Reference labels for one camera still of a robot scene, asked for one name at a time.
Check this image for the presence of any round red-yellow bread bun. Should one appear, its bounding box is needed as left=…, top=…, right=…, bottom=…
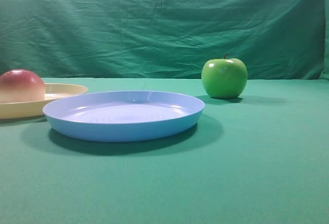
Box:
left=1, top=69, right=46, bottom=103

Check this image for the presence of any blue plastic plate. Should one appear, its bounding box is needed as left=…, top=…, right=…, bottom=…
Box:
left=43, top=90, right=205, bottom=142

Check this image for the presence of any yellow plastic plate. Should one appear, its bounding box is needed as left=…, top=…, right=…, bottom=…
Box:
left=1, top=83, right=88, bottom=120

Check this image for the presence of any green apple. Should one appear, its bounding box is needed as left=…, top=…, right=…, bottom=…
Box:
left=201, top=55, right=248, bottom=99

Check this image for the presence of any green table cloth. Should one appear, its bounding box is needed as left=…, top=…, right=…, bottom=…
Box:
left=1, top=78, right=328, bottom=223

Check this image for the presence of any green backdrop cloth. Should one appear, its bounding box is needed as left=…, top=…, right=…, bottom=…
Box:
left=1, top=0, right=328, bottom=79

